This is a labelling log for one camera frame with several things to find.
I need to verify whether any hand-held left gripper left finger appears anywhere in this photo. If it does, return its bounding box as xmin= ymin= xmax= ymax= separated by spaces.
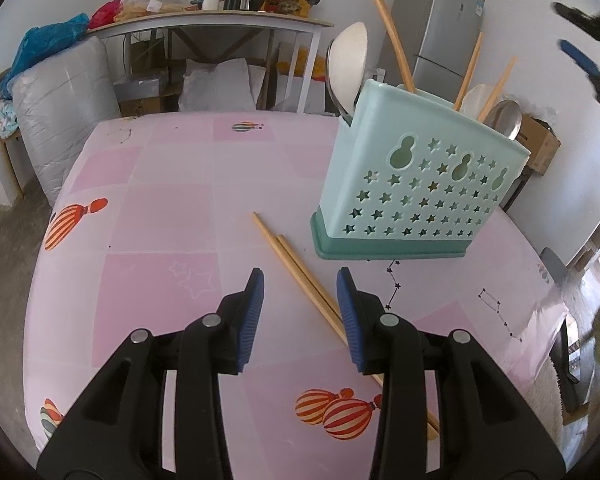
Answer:
xmin=36 ymin=267 xmax=266 ymax=480

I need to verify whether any grey box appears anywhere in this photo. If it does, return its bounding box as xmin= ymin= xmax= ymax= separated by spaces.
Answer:
xmin=113 ymin=76 xmax=168 ymax=103

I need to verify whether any plain brown cardboard box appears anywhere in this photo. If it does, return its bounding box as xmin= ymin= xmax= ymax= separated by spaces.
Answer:
xmin=119 ymin=95 xmax=181 ymax=117

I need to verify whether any cardboard box with dark label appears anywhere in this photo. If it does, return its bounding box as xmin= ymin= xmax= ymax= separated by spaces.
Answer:
xmin=517 ymin=112 xmax=562 ymax=177

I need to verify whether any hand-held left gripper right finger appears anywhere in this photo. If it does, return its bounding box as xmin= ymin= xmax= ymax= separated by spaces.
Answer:
xmin=336 ymin=266 xmax=566 ymax=480

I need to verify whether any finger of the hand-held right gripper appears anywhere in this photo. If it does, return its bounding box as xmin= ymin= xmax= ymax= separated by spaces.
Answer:
xmin=552 ymin=1 xmax=600 ymax=53
xmin=559 ymin=39 xmax=600 ymax=123

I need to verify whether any patterned cloth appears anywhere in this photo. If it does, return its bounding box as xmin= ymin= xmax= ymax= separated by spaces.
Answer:
xmin=0 ymin=99 xmax=21 ymax=138

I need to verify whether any mint green utensil holder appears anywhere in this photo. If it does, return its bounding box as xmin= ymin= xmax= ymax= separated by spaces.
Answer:
xmin=310 ymin=78 xmax=532 ymax=261

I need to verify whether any red bag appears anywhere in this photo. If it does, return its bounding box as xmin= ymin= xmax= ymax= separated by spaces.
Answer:
xmin=87 ymin=0 xmax=123 ymax=30

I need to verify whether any white pillow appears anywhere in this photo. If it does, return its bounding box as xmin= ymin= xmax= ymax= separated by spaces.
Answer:
xmin=179 ymin=57 xmax=257 ymax=112

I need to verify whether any silver refrigerator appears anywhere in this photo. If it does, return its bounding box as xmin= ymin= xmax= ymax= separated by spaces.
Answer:
xmin=375 ymin=0 xmax=486 ymax=103

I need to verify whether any bag of yellow packets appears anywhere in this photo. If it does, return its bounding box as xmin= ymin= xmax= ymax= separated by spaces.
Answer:
xmin=115 ymin=0 xmax=201 ymax=22

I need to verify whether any side table with white legs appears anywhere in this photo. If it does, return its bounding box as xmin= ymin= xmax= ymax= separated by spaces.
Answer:
xmin=86 ymin=9 xmax=334 ymax=115

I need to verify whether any blue plastic bag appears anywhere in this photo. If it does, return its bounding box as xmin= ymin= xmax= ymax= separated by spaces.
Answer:
xmin=0 ymin=12 xmax=90 ymax=93

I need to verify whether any metal spoon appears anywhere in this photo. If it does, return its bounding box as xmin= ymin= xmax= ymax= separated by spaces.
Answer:
xmin=325 ymin=40 xmax=355 ymax=127
xmin=482 ymin=100 xmax=523 ymax=141

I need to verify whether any grey plastic-wrapped bundle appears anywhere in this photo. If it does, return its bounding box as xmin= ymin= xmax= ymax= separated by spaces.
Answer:
xmin=11 ymin=36 xmax=122 ymax=206

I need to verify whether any pink balloon-print tablecloth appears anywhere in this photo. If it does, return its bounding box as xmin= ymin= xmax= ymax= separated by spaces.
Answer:
xmin=24 ymin=112 xmax=568 ymax=471

